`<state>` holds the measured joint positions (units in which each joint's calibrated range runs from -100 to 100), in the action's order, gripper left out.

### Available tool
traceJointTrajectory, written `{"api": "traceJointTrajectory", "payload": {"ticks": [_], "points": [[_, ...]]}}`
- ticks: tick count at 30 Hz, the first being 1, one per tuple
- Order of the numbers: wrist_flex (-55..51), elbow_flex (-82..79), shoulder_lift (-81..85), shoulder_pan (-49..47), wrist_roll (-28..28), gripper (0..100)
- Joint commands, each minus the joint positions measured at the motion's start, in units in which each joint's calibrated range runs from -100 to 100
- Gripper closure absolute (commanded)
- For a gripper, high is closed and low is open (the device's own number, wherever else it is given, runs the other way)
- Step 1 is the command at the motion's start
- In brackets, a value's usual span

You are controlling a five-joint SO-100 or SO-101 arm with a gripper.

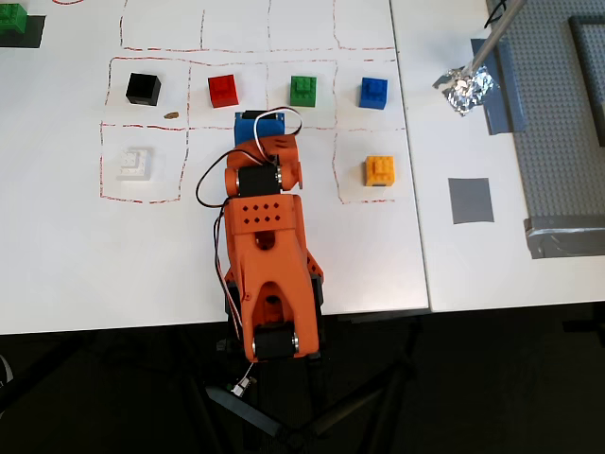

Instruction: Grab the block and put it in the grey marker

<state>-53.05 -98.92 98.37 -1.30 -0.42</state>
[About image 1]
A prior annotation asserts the metal pole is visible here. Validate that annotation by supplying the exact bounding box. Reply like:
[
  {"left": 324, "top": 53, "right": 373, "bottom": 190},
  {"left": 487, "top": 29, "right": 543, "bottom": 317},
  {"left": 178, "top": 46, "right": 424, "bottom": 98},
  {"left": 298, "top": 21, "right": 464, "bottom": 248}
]
[{"left": 465, "top": 0, "right": 528, "bottom": 77}]

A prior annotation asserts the black looped servo cable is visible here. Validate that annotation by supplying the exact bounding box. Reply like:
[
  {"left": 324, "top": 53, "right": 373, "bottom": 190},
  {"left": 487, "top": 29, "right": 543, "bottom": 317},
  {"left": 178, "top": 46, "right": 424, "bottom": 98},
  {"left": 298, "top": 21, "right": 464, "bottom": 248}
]
[{"left": 195, "top": 148, "right": 281, "bottom": 209}]

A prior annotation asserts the white looped servo cable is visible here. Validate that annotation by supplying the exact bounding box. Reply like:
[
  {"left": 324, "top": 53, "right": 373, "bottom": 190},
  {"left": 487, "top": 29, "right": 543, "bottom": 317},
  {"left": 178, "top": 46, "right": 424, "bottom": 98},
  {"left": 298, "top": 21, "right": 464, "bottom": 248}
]
[{"left": 252, "top": 106, "right": 304, "bottom": 157}]

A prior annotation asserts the grey tape strip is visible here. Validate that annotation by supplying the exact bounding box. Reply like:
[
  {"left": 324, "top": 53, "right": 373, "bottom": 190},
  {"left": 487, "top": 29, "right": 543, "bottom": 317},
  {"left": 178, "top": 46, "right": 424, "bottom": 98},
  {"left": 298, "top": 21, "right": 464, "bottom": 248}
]
[{"left": 471, "top": 38, "right": 528, "bottom": 137}]

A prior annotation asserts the blue lego block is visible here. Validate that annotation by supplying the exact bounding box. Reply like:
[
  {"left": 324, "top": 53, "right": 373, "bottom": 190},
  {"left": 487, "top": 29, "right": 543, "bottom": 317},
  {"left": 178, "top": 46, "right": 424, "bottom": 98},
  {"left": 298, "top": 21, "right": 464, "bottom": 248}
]
[{"left": 358, "top": 77, "right": 390, "bottom": 111}]

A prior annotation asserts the yellow lego block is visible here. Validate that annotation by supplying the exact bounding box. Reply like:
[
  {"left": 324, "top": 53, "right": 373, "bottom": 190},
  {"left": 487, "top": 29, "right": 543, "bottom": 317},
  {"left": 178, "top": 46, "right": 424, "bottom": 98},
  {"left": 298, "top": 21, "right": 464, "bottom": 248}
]
[{"left": 363, "top": 154, "right": 397, "bottom": 188}]

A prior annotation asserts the grey tape square marker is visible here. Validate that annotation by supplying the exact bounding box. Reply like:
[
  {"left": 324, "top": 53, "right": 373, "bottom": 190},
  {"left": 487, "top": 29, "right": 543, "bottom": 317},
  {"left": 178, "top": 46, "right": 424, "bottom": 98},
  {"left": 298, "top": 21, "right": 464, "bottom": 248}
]
[{"left": 447, "top": 177, "right": 495, "bottom": 226}]

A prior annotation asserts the thin black cable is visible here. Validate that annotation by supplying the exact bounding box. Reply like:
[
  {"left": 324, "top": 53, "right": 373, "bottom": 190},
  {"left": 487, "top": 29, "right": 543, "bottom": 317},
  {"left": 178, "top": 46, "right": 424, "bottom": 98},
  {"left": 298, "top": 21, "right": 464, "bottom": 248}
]
[{"left": 482, "top": 0, "right": 510, "bottom": 29}]

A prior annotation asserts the black tape square marker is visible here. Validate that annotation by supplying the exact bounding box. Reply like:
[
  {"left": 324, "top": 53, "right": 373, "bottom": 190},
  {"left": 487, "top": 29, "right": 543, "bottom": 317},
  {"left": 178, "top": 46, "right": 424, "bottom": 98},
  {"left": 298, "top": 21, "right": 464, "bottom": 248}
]
[{"left": 0, "top": 15, "right": 47, "bottom": 48}]

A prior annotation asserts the black tripod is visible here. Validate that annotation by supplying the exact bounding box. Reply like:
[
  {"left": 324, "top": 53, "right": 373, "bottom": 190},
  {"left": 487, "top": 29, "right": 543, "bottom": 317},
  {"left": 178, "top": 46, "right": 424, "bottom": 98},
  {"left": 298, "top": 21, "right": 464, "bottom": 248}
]
[{"left": 205, "top": 330, "right": 420, "bottom": 454}]

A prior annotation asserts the black lego block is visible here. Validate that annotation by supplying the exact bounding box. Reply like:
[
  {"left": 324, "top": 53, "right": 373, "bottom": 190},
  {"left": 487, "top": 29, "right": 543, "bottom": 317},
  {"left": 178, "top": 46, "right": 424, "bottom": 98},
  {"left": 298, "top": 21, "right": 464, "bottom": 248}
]
[{"left": 125, "top": 72, "right": 163, "bottom": 107}]

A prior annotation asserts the red lego block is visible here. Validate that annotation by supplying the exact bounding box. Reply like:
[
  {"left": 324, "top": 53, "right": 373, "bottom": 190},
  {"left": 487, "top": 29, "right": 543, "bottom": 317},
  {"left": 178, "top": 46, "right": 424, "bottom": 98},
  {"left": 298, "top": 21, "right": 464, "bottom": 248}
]
[{"left": 207, "top": 74, "right": 240, "bottom": 109}]

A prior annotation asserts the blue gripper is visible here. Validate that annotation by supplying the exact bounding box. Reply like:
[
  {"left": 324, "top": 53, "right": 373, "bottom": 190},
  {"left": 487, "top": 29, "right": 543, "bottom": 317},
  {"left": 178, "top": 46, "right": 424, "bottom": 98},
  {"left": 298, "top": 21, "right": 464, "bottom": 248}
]
[{"left": 233, "top": 110, "right": 286, "bottom": 146}]

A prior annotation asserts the crumpled aluminium foil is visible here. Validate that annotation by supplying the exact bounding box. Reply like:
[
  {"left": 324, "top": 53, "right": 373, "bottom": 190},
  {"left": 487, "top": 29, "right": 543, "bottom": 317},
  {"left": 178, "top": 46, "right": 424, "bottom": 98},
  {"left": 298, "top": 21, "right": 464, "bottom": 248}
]
[{"left": 432, "top": 64, "right": 496, "bottom": 117}]

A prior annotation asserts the black white red wire bundle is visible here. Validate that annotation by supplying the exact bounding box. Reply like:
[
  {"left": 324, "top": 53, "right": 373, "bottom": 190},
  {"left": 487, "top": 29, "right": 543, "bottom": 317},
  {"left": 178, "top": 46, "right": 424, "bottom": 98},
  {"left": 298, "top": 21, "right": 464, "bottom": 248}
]
[{"left": 212, "top": 207, "right": 247, "bottom": 332}]

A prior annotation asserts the white lego block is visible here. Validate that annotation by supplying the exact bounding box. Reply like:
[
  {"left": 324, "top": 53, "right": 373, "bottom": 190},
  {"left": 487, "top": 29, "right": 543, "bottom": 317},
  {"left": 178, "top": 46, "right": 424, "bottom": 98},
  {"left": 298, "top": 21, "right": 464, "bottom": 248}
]
[{"left": 116, "top": 147, "right": 156, "bottom": 182}]

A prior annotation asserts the small white cable connector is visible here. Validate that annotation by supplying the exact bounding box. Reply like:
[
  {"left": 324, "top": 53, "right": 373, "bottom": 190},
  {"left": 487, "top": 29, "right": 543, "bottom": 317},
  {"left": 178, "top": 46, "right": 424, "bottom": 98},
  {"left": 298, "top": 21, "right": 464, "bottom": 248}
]
[{"left": 230, "top": 361, "right": 257, "bottom": 397}]

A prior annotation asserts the dark grey lego baseplate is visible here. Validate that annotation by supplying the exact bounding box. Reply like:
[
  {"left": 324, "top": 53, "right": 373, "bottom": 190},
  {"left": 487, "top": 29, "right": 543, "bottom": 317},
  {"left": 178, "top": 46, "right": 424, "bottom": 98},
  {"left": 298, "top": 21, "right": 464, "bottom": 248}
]
[{"left": 568, "top": 16, "right": 605, "bottom": 148}]

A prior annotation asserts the large grey lego baseplate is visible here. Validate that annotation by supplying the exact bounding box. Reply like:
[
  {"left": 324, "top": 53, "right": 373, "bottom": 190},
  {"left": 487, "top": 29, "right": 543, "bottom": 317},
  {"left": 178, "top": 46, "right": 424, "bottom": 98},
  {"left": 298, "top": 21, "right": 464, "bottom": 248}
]
[{"left": 491, "top": 0, "right": 605, "bottom": 233}]

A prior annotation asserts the silver duct tape strip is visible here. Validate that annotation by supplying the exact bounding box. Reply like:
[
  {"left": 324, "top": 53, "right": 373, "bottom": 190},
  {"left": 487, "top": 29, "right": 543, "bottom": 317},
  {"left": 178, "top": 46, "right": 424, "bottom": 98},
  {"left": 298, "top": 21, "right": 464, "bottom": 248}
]
[{"left": 523, "top": 215, "right": 605, "bottom": 260}]

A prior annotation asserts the green lego block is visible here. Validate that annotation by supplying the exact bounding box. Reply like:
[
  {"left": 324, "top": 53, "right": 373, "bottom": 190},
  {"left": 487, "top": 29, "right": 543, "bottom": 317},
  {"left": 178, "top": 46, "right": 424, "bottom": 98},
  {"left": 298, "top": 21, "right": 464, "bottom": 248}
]
[
  {"left": 288, "top": 75, "right": 319, "bottom": 108},
  {"left": 0, "top": 2, "right": 28, "bottom": 37}
]

